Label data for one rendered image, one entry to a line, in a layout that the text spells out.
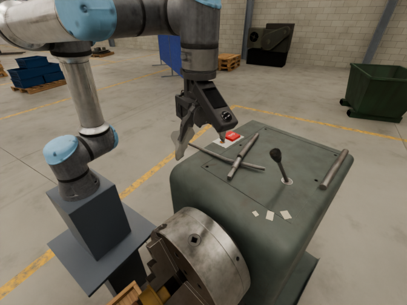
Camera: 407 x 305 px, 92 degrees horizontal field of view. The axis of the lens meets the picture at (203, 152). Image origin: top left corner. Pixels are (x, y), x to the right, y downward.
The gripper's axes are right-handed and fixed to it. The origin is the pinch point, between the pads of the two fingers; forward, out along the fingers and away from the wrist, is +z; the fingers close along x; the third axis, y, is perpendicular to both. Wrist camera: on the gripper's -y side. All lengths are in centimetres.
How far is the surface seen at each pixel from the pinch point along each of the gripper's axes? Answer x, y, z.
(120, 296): 31, 5, 52
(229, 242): 1.9, -15.0, 19.8
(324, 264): -108, -30, 140
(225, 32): -726, 808, 36
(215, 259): 7.6, -16.2, 20.1
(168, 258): 15.9, -5.8, 26.6
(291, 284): -41, -26, 87
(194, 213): 4.8, -2.8, 18.6
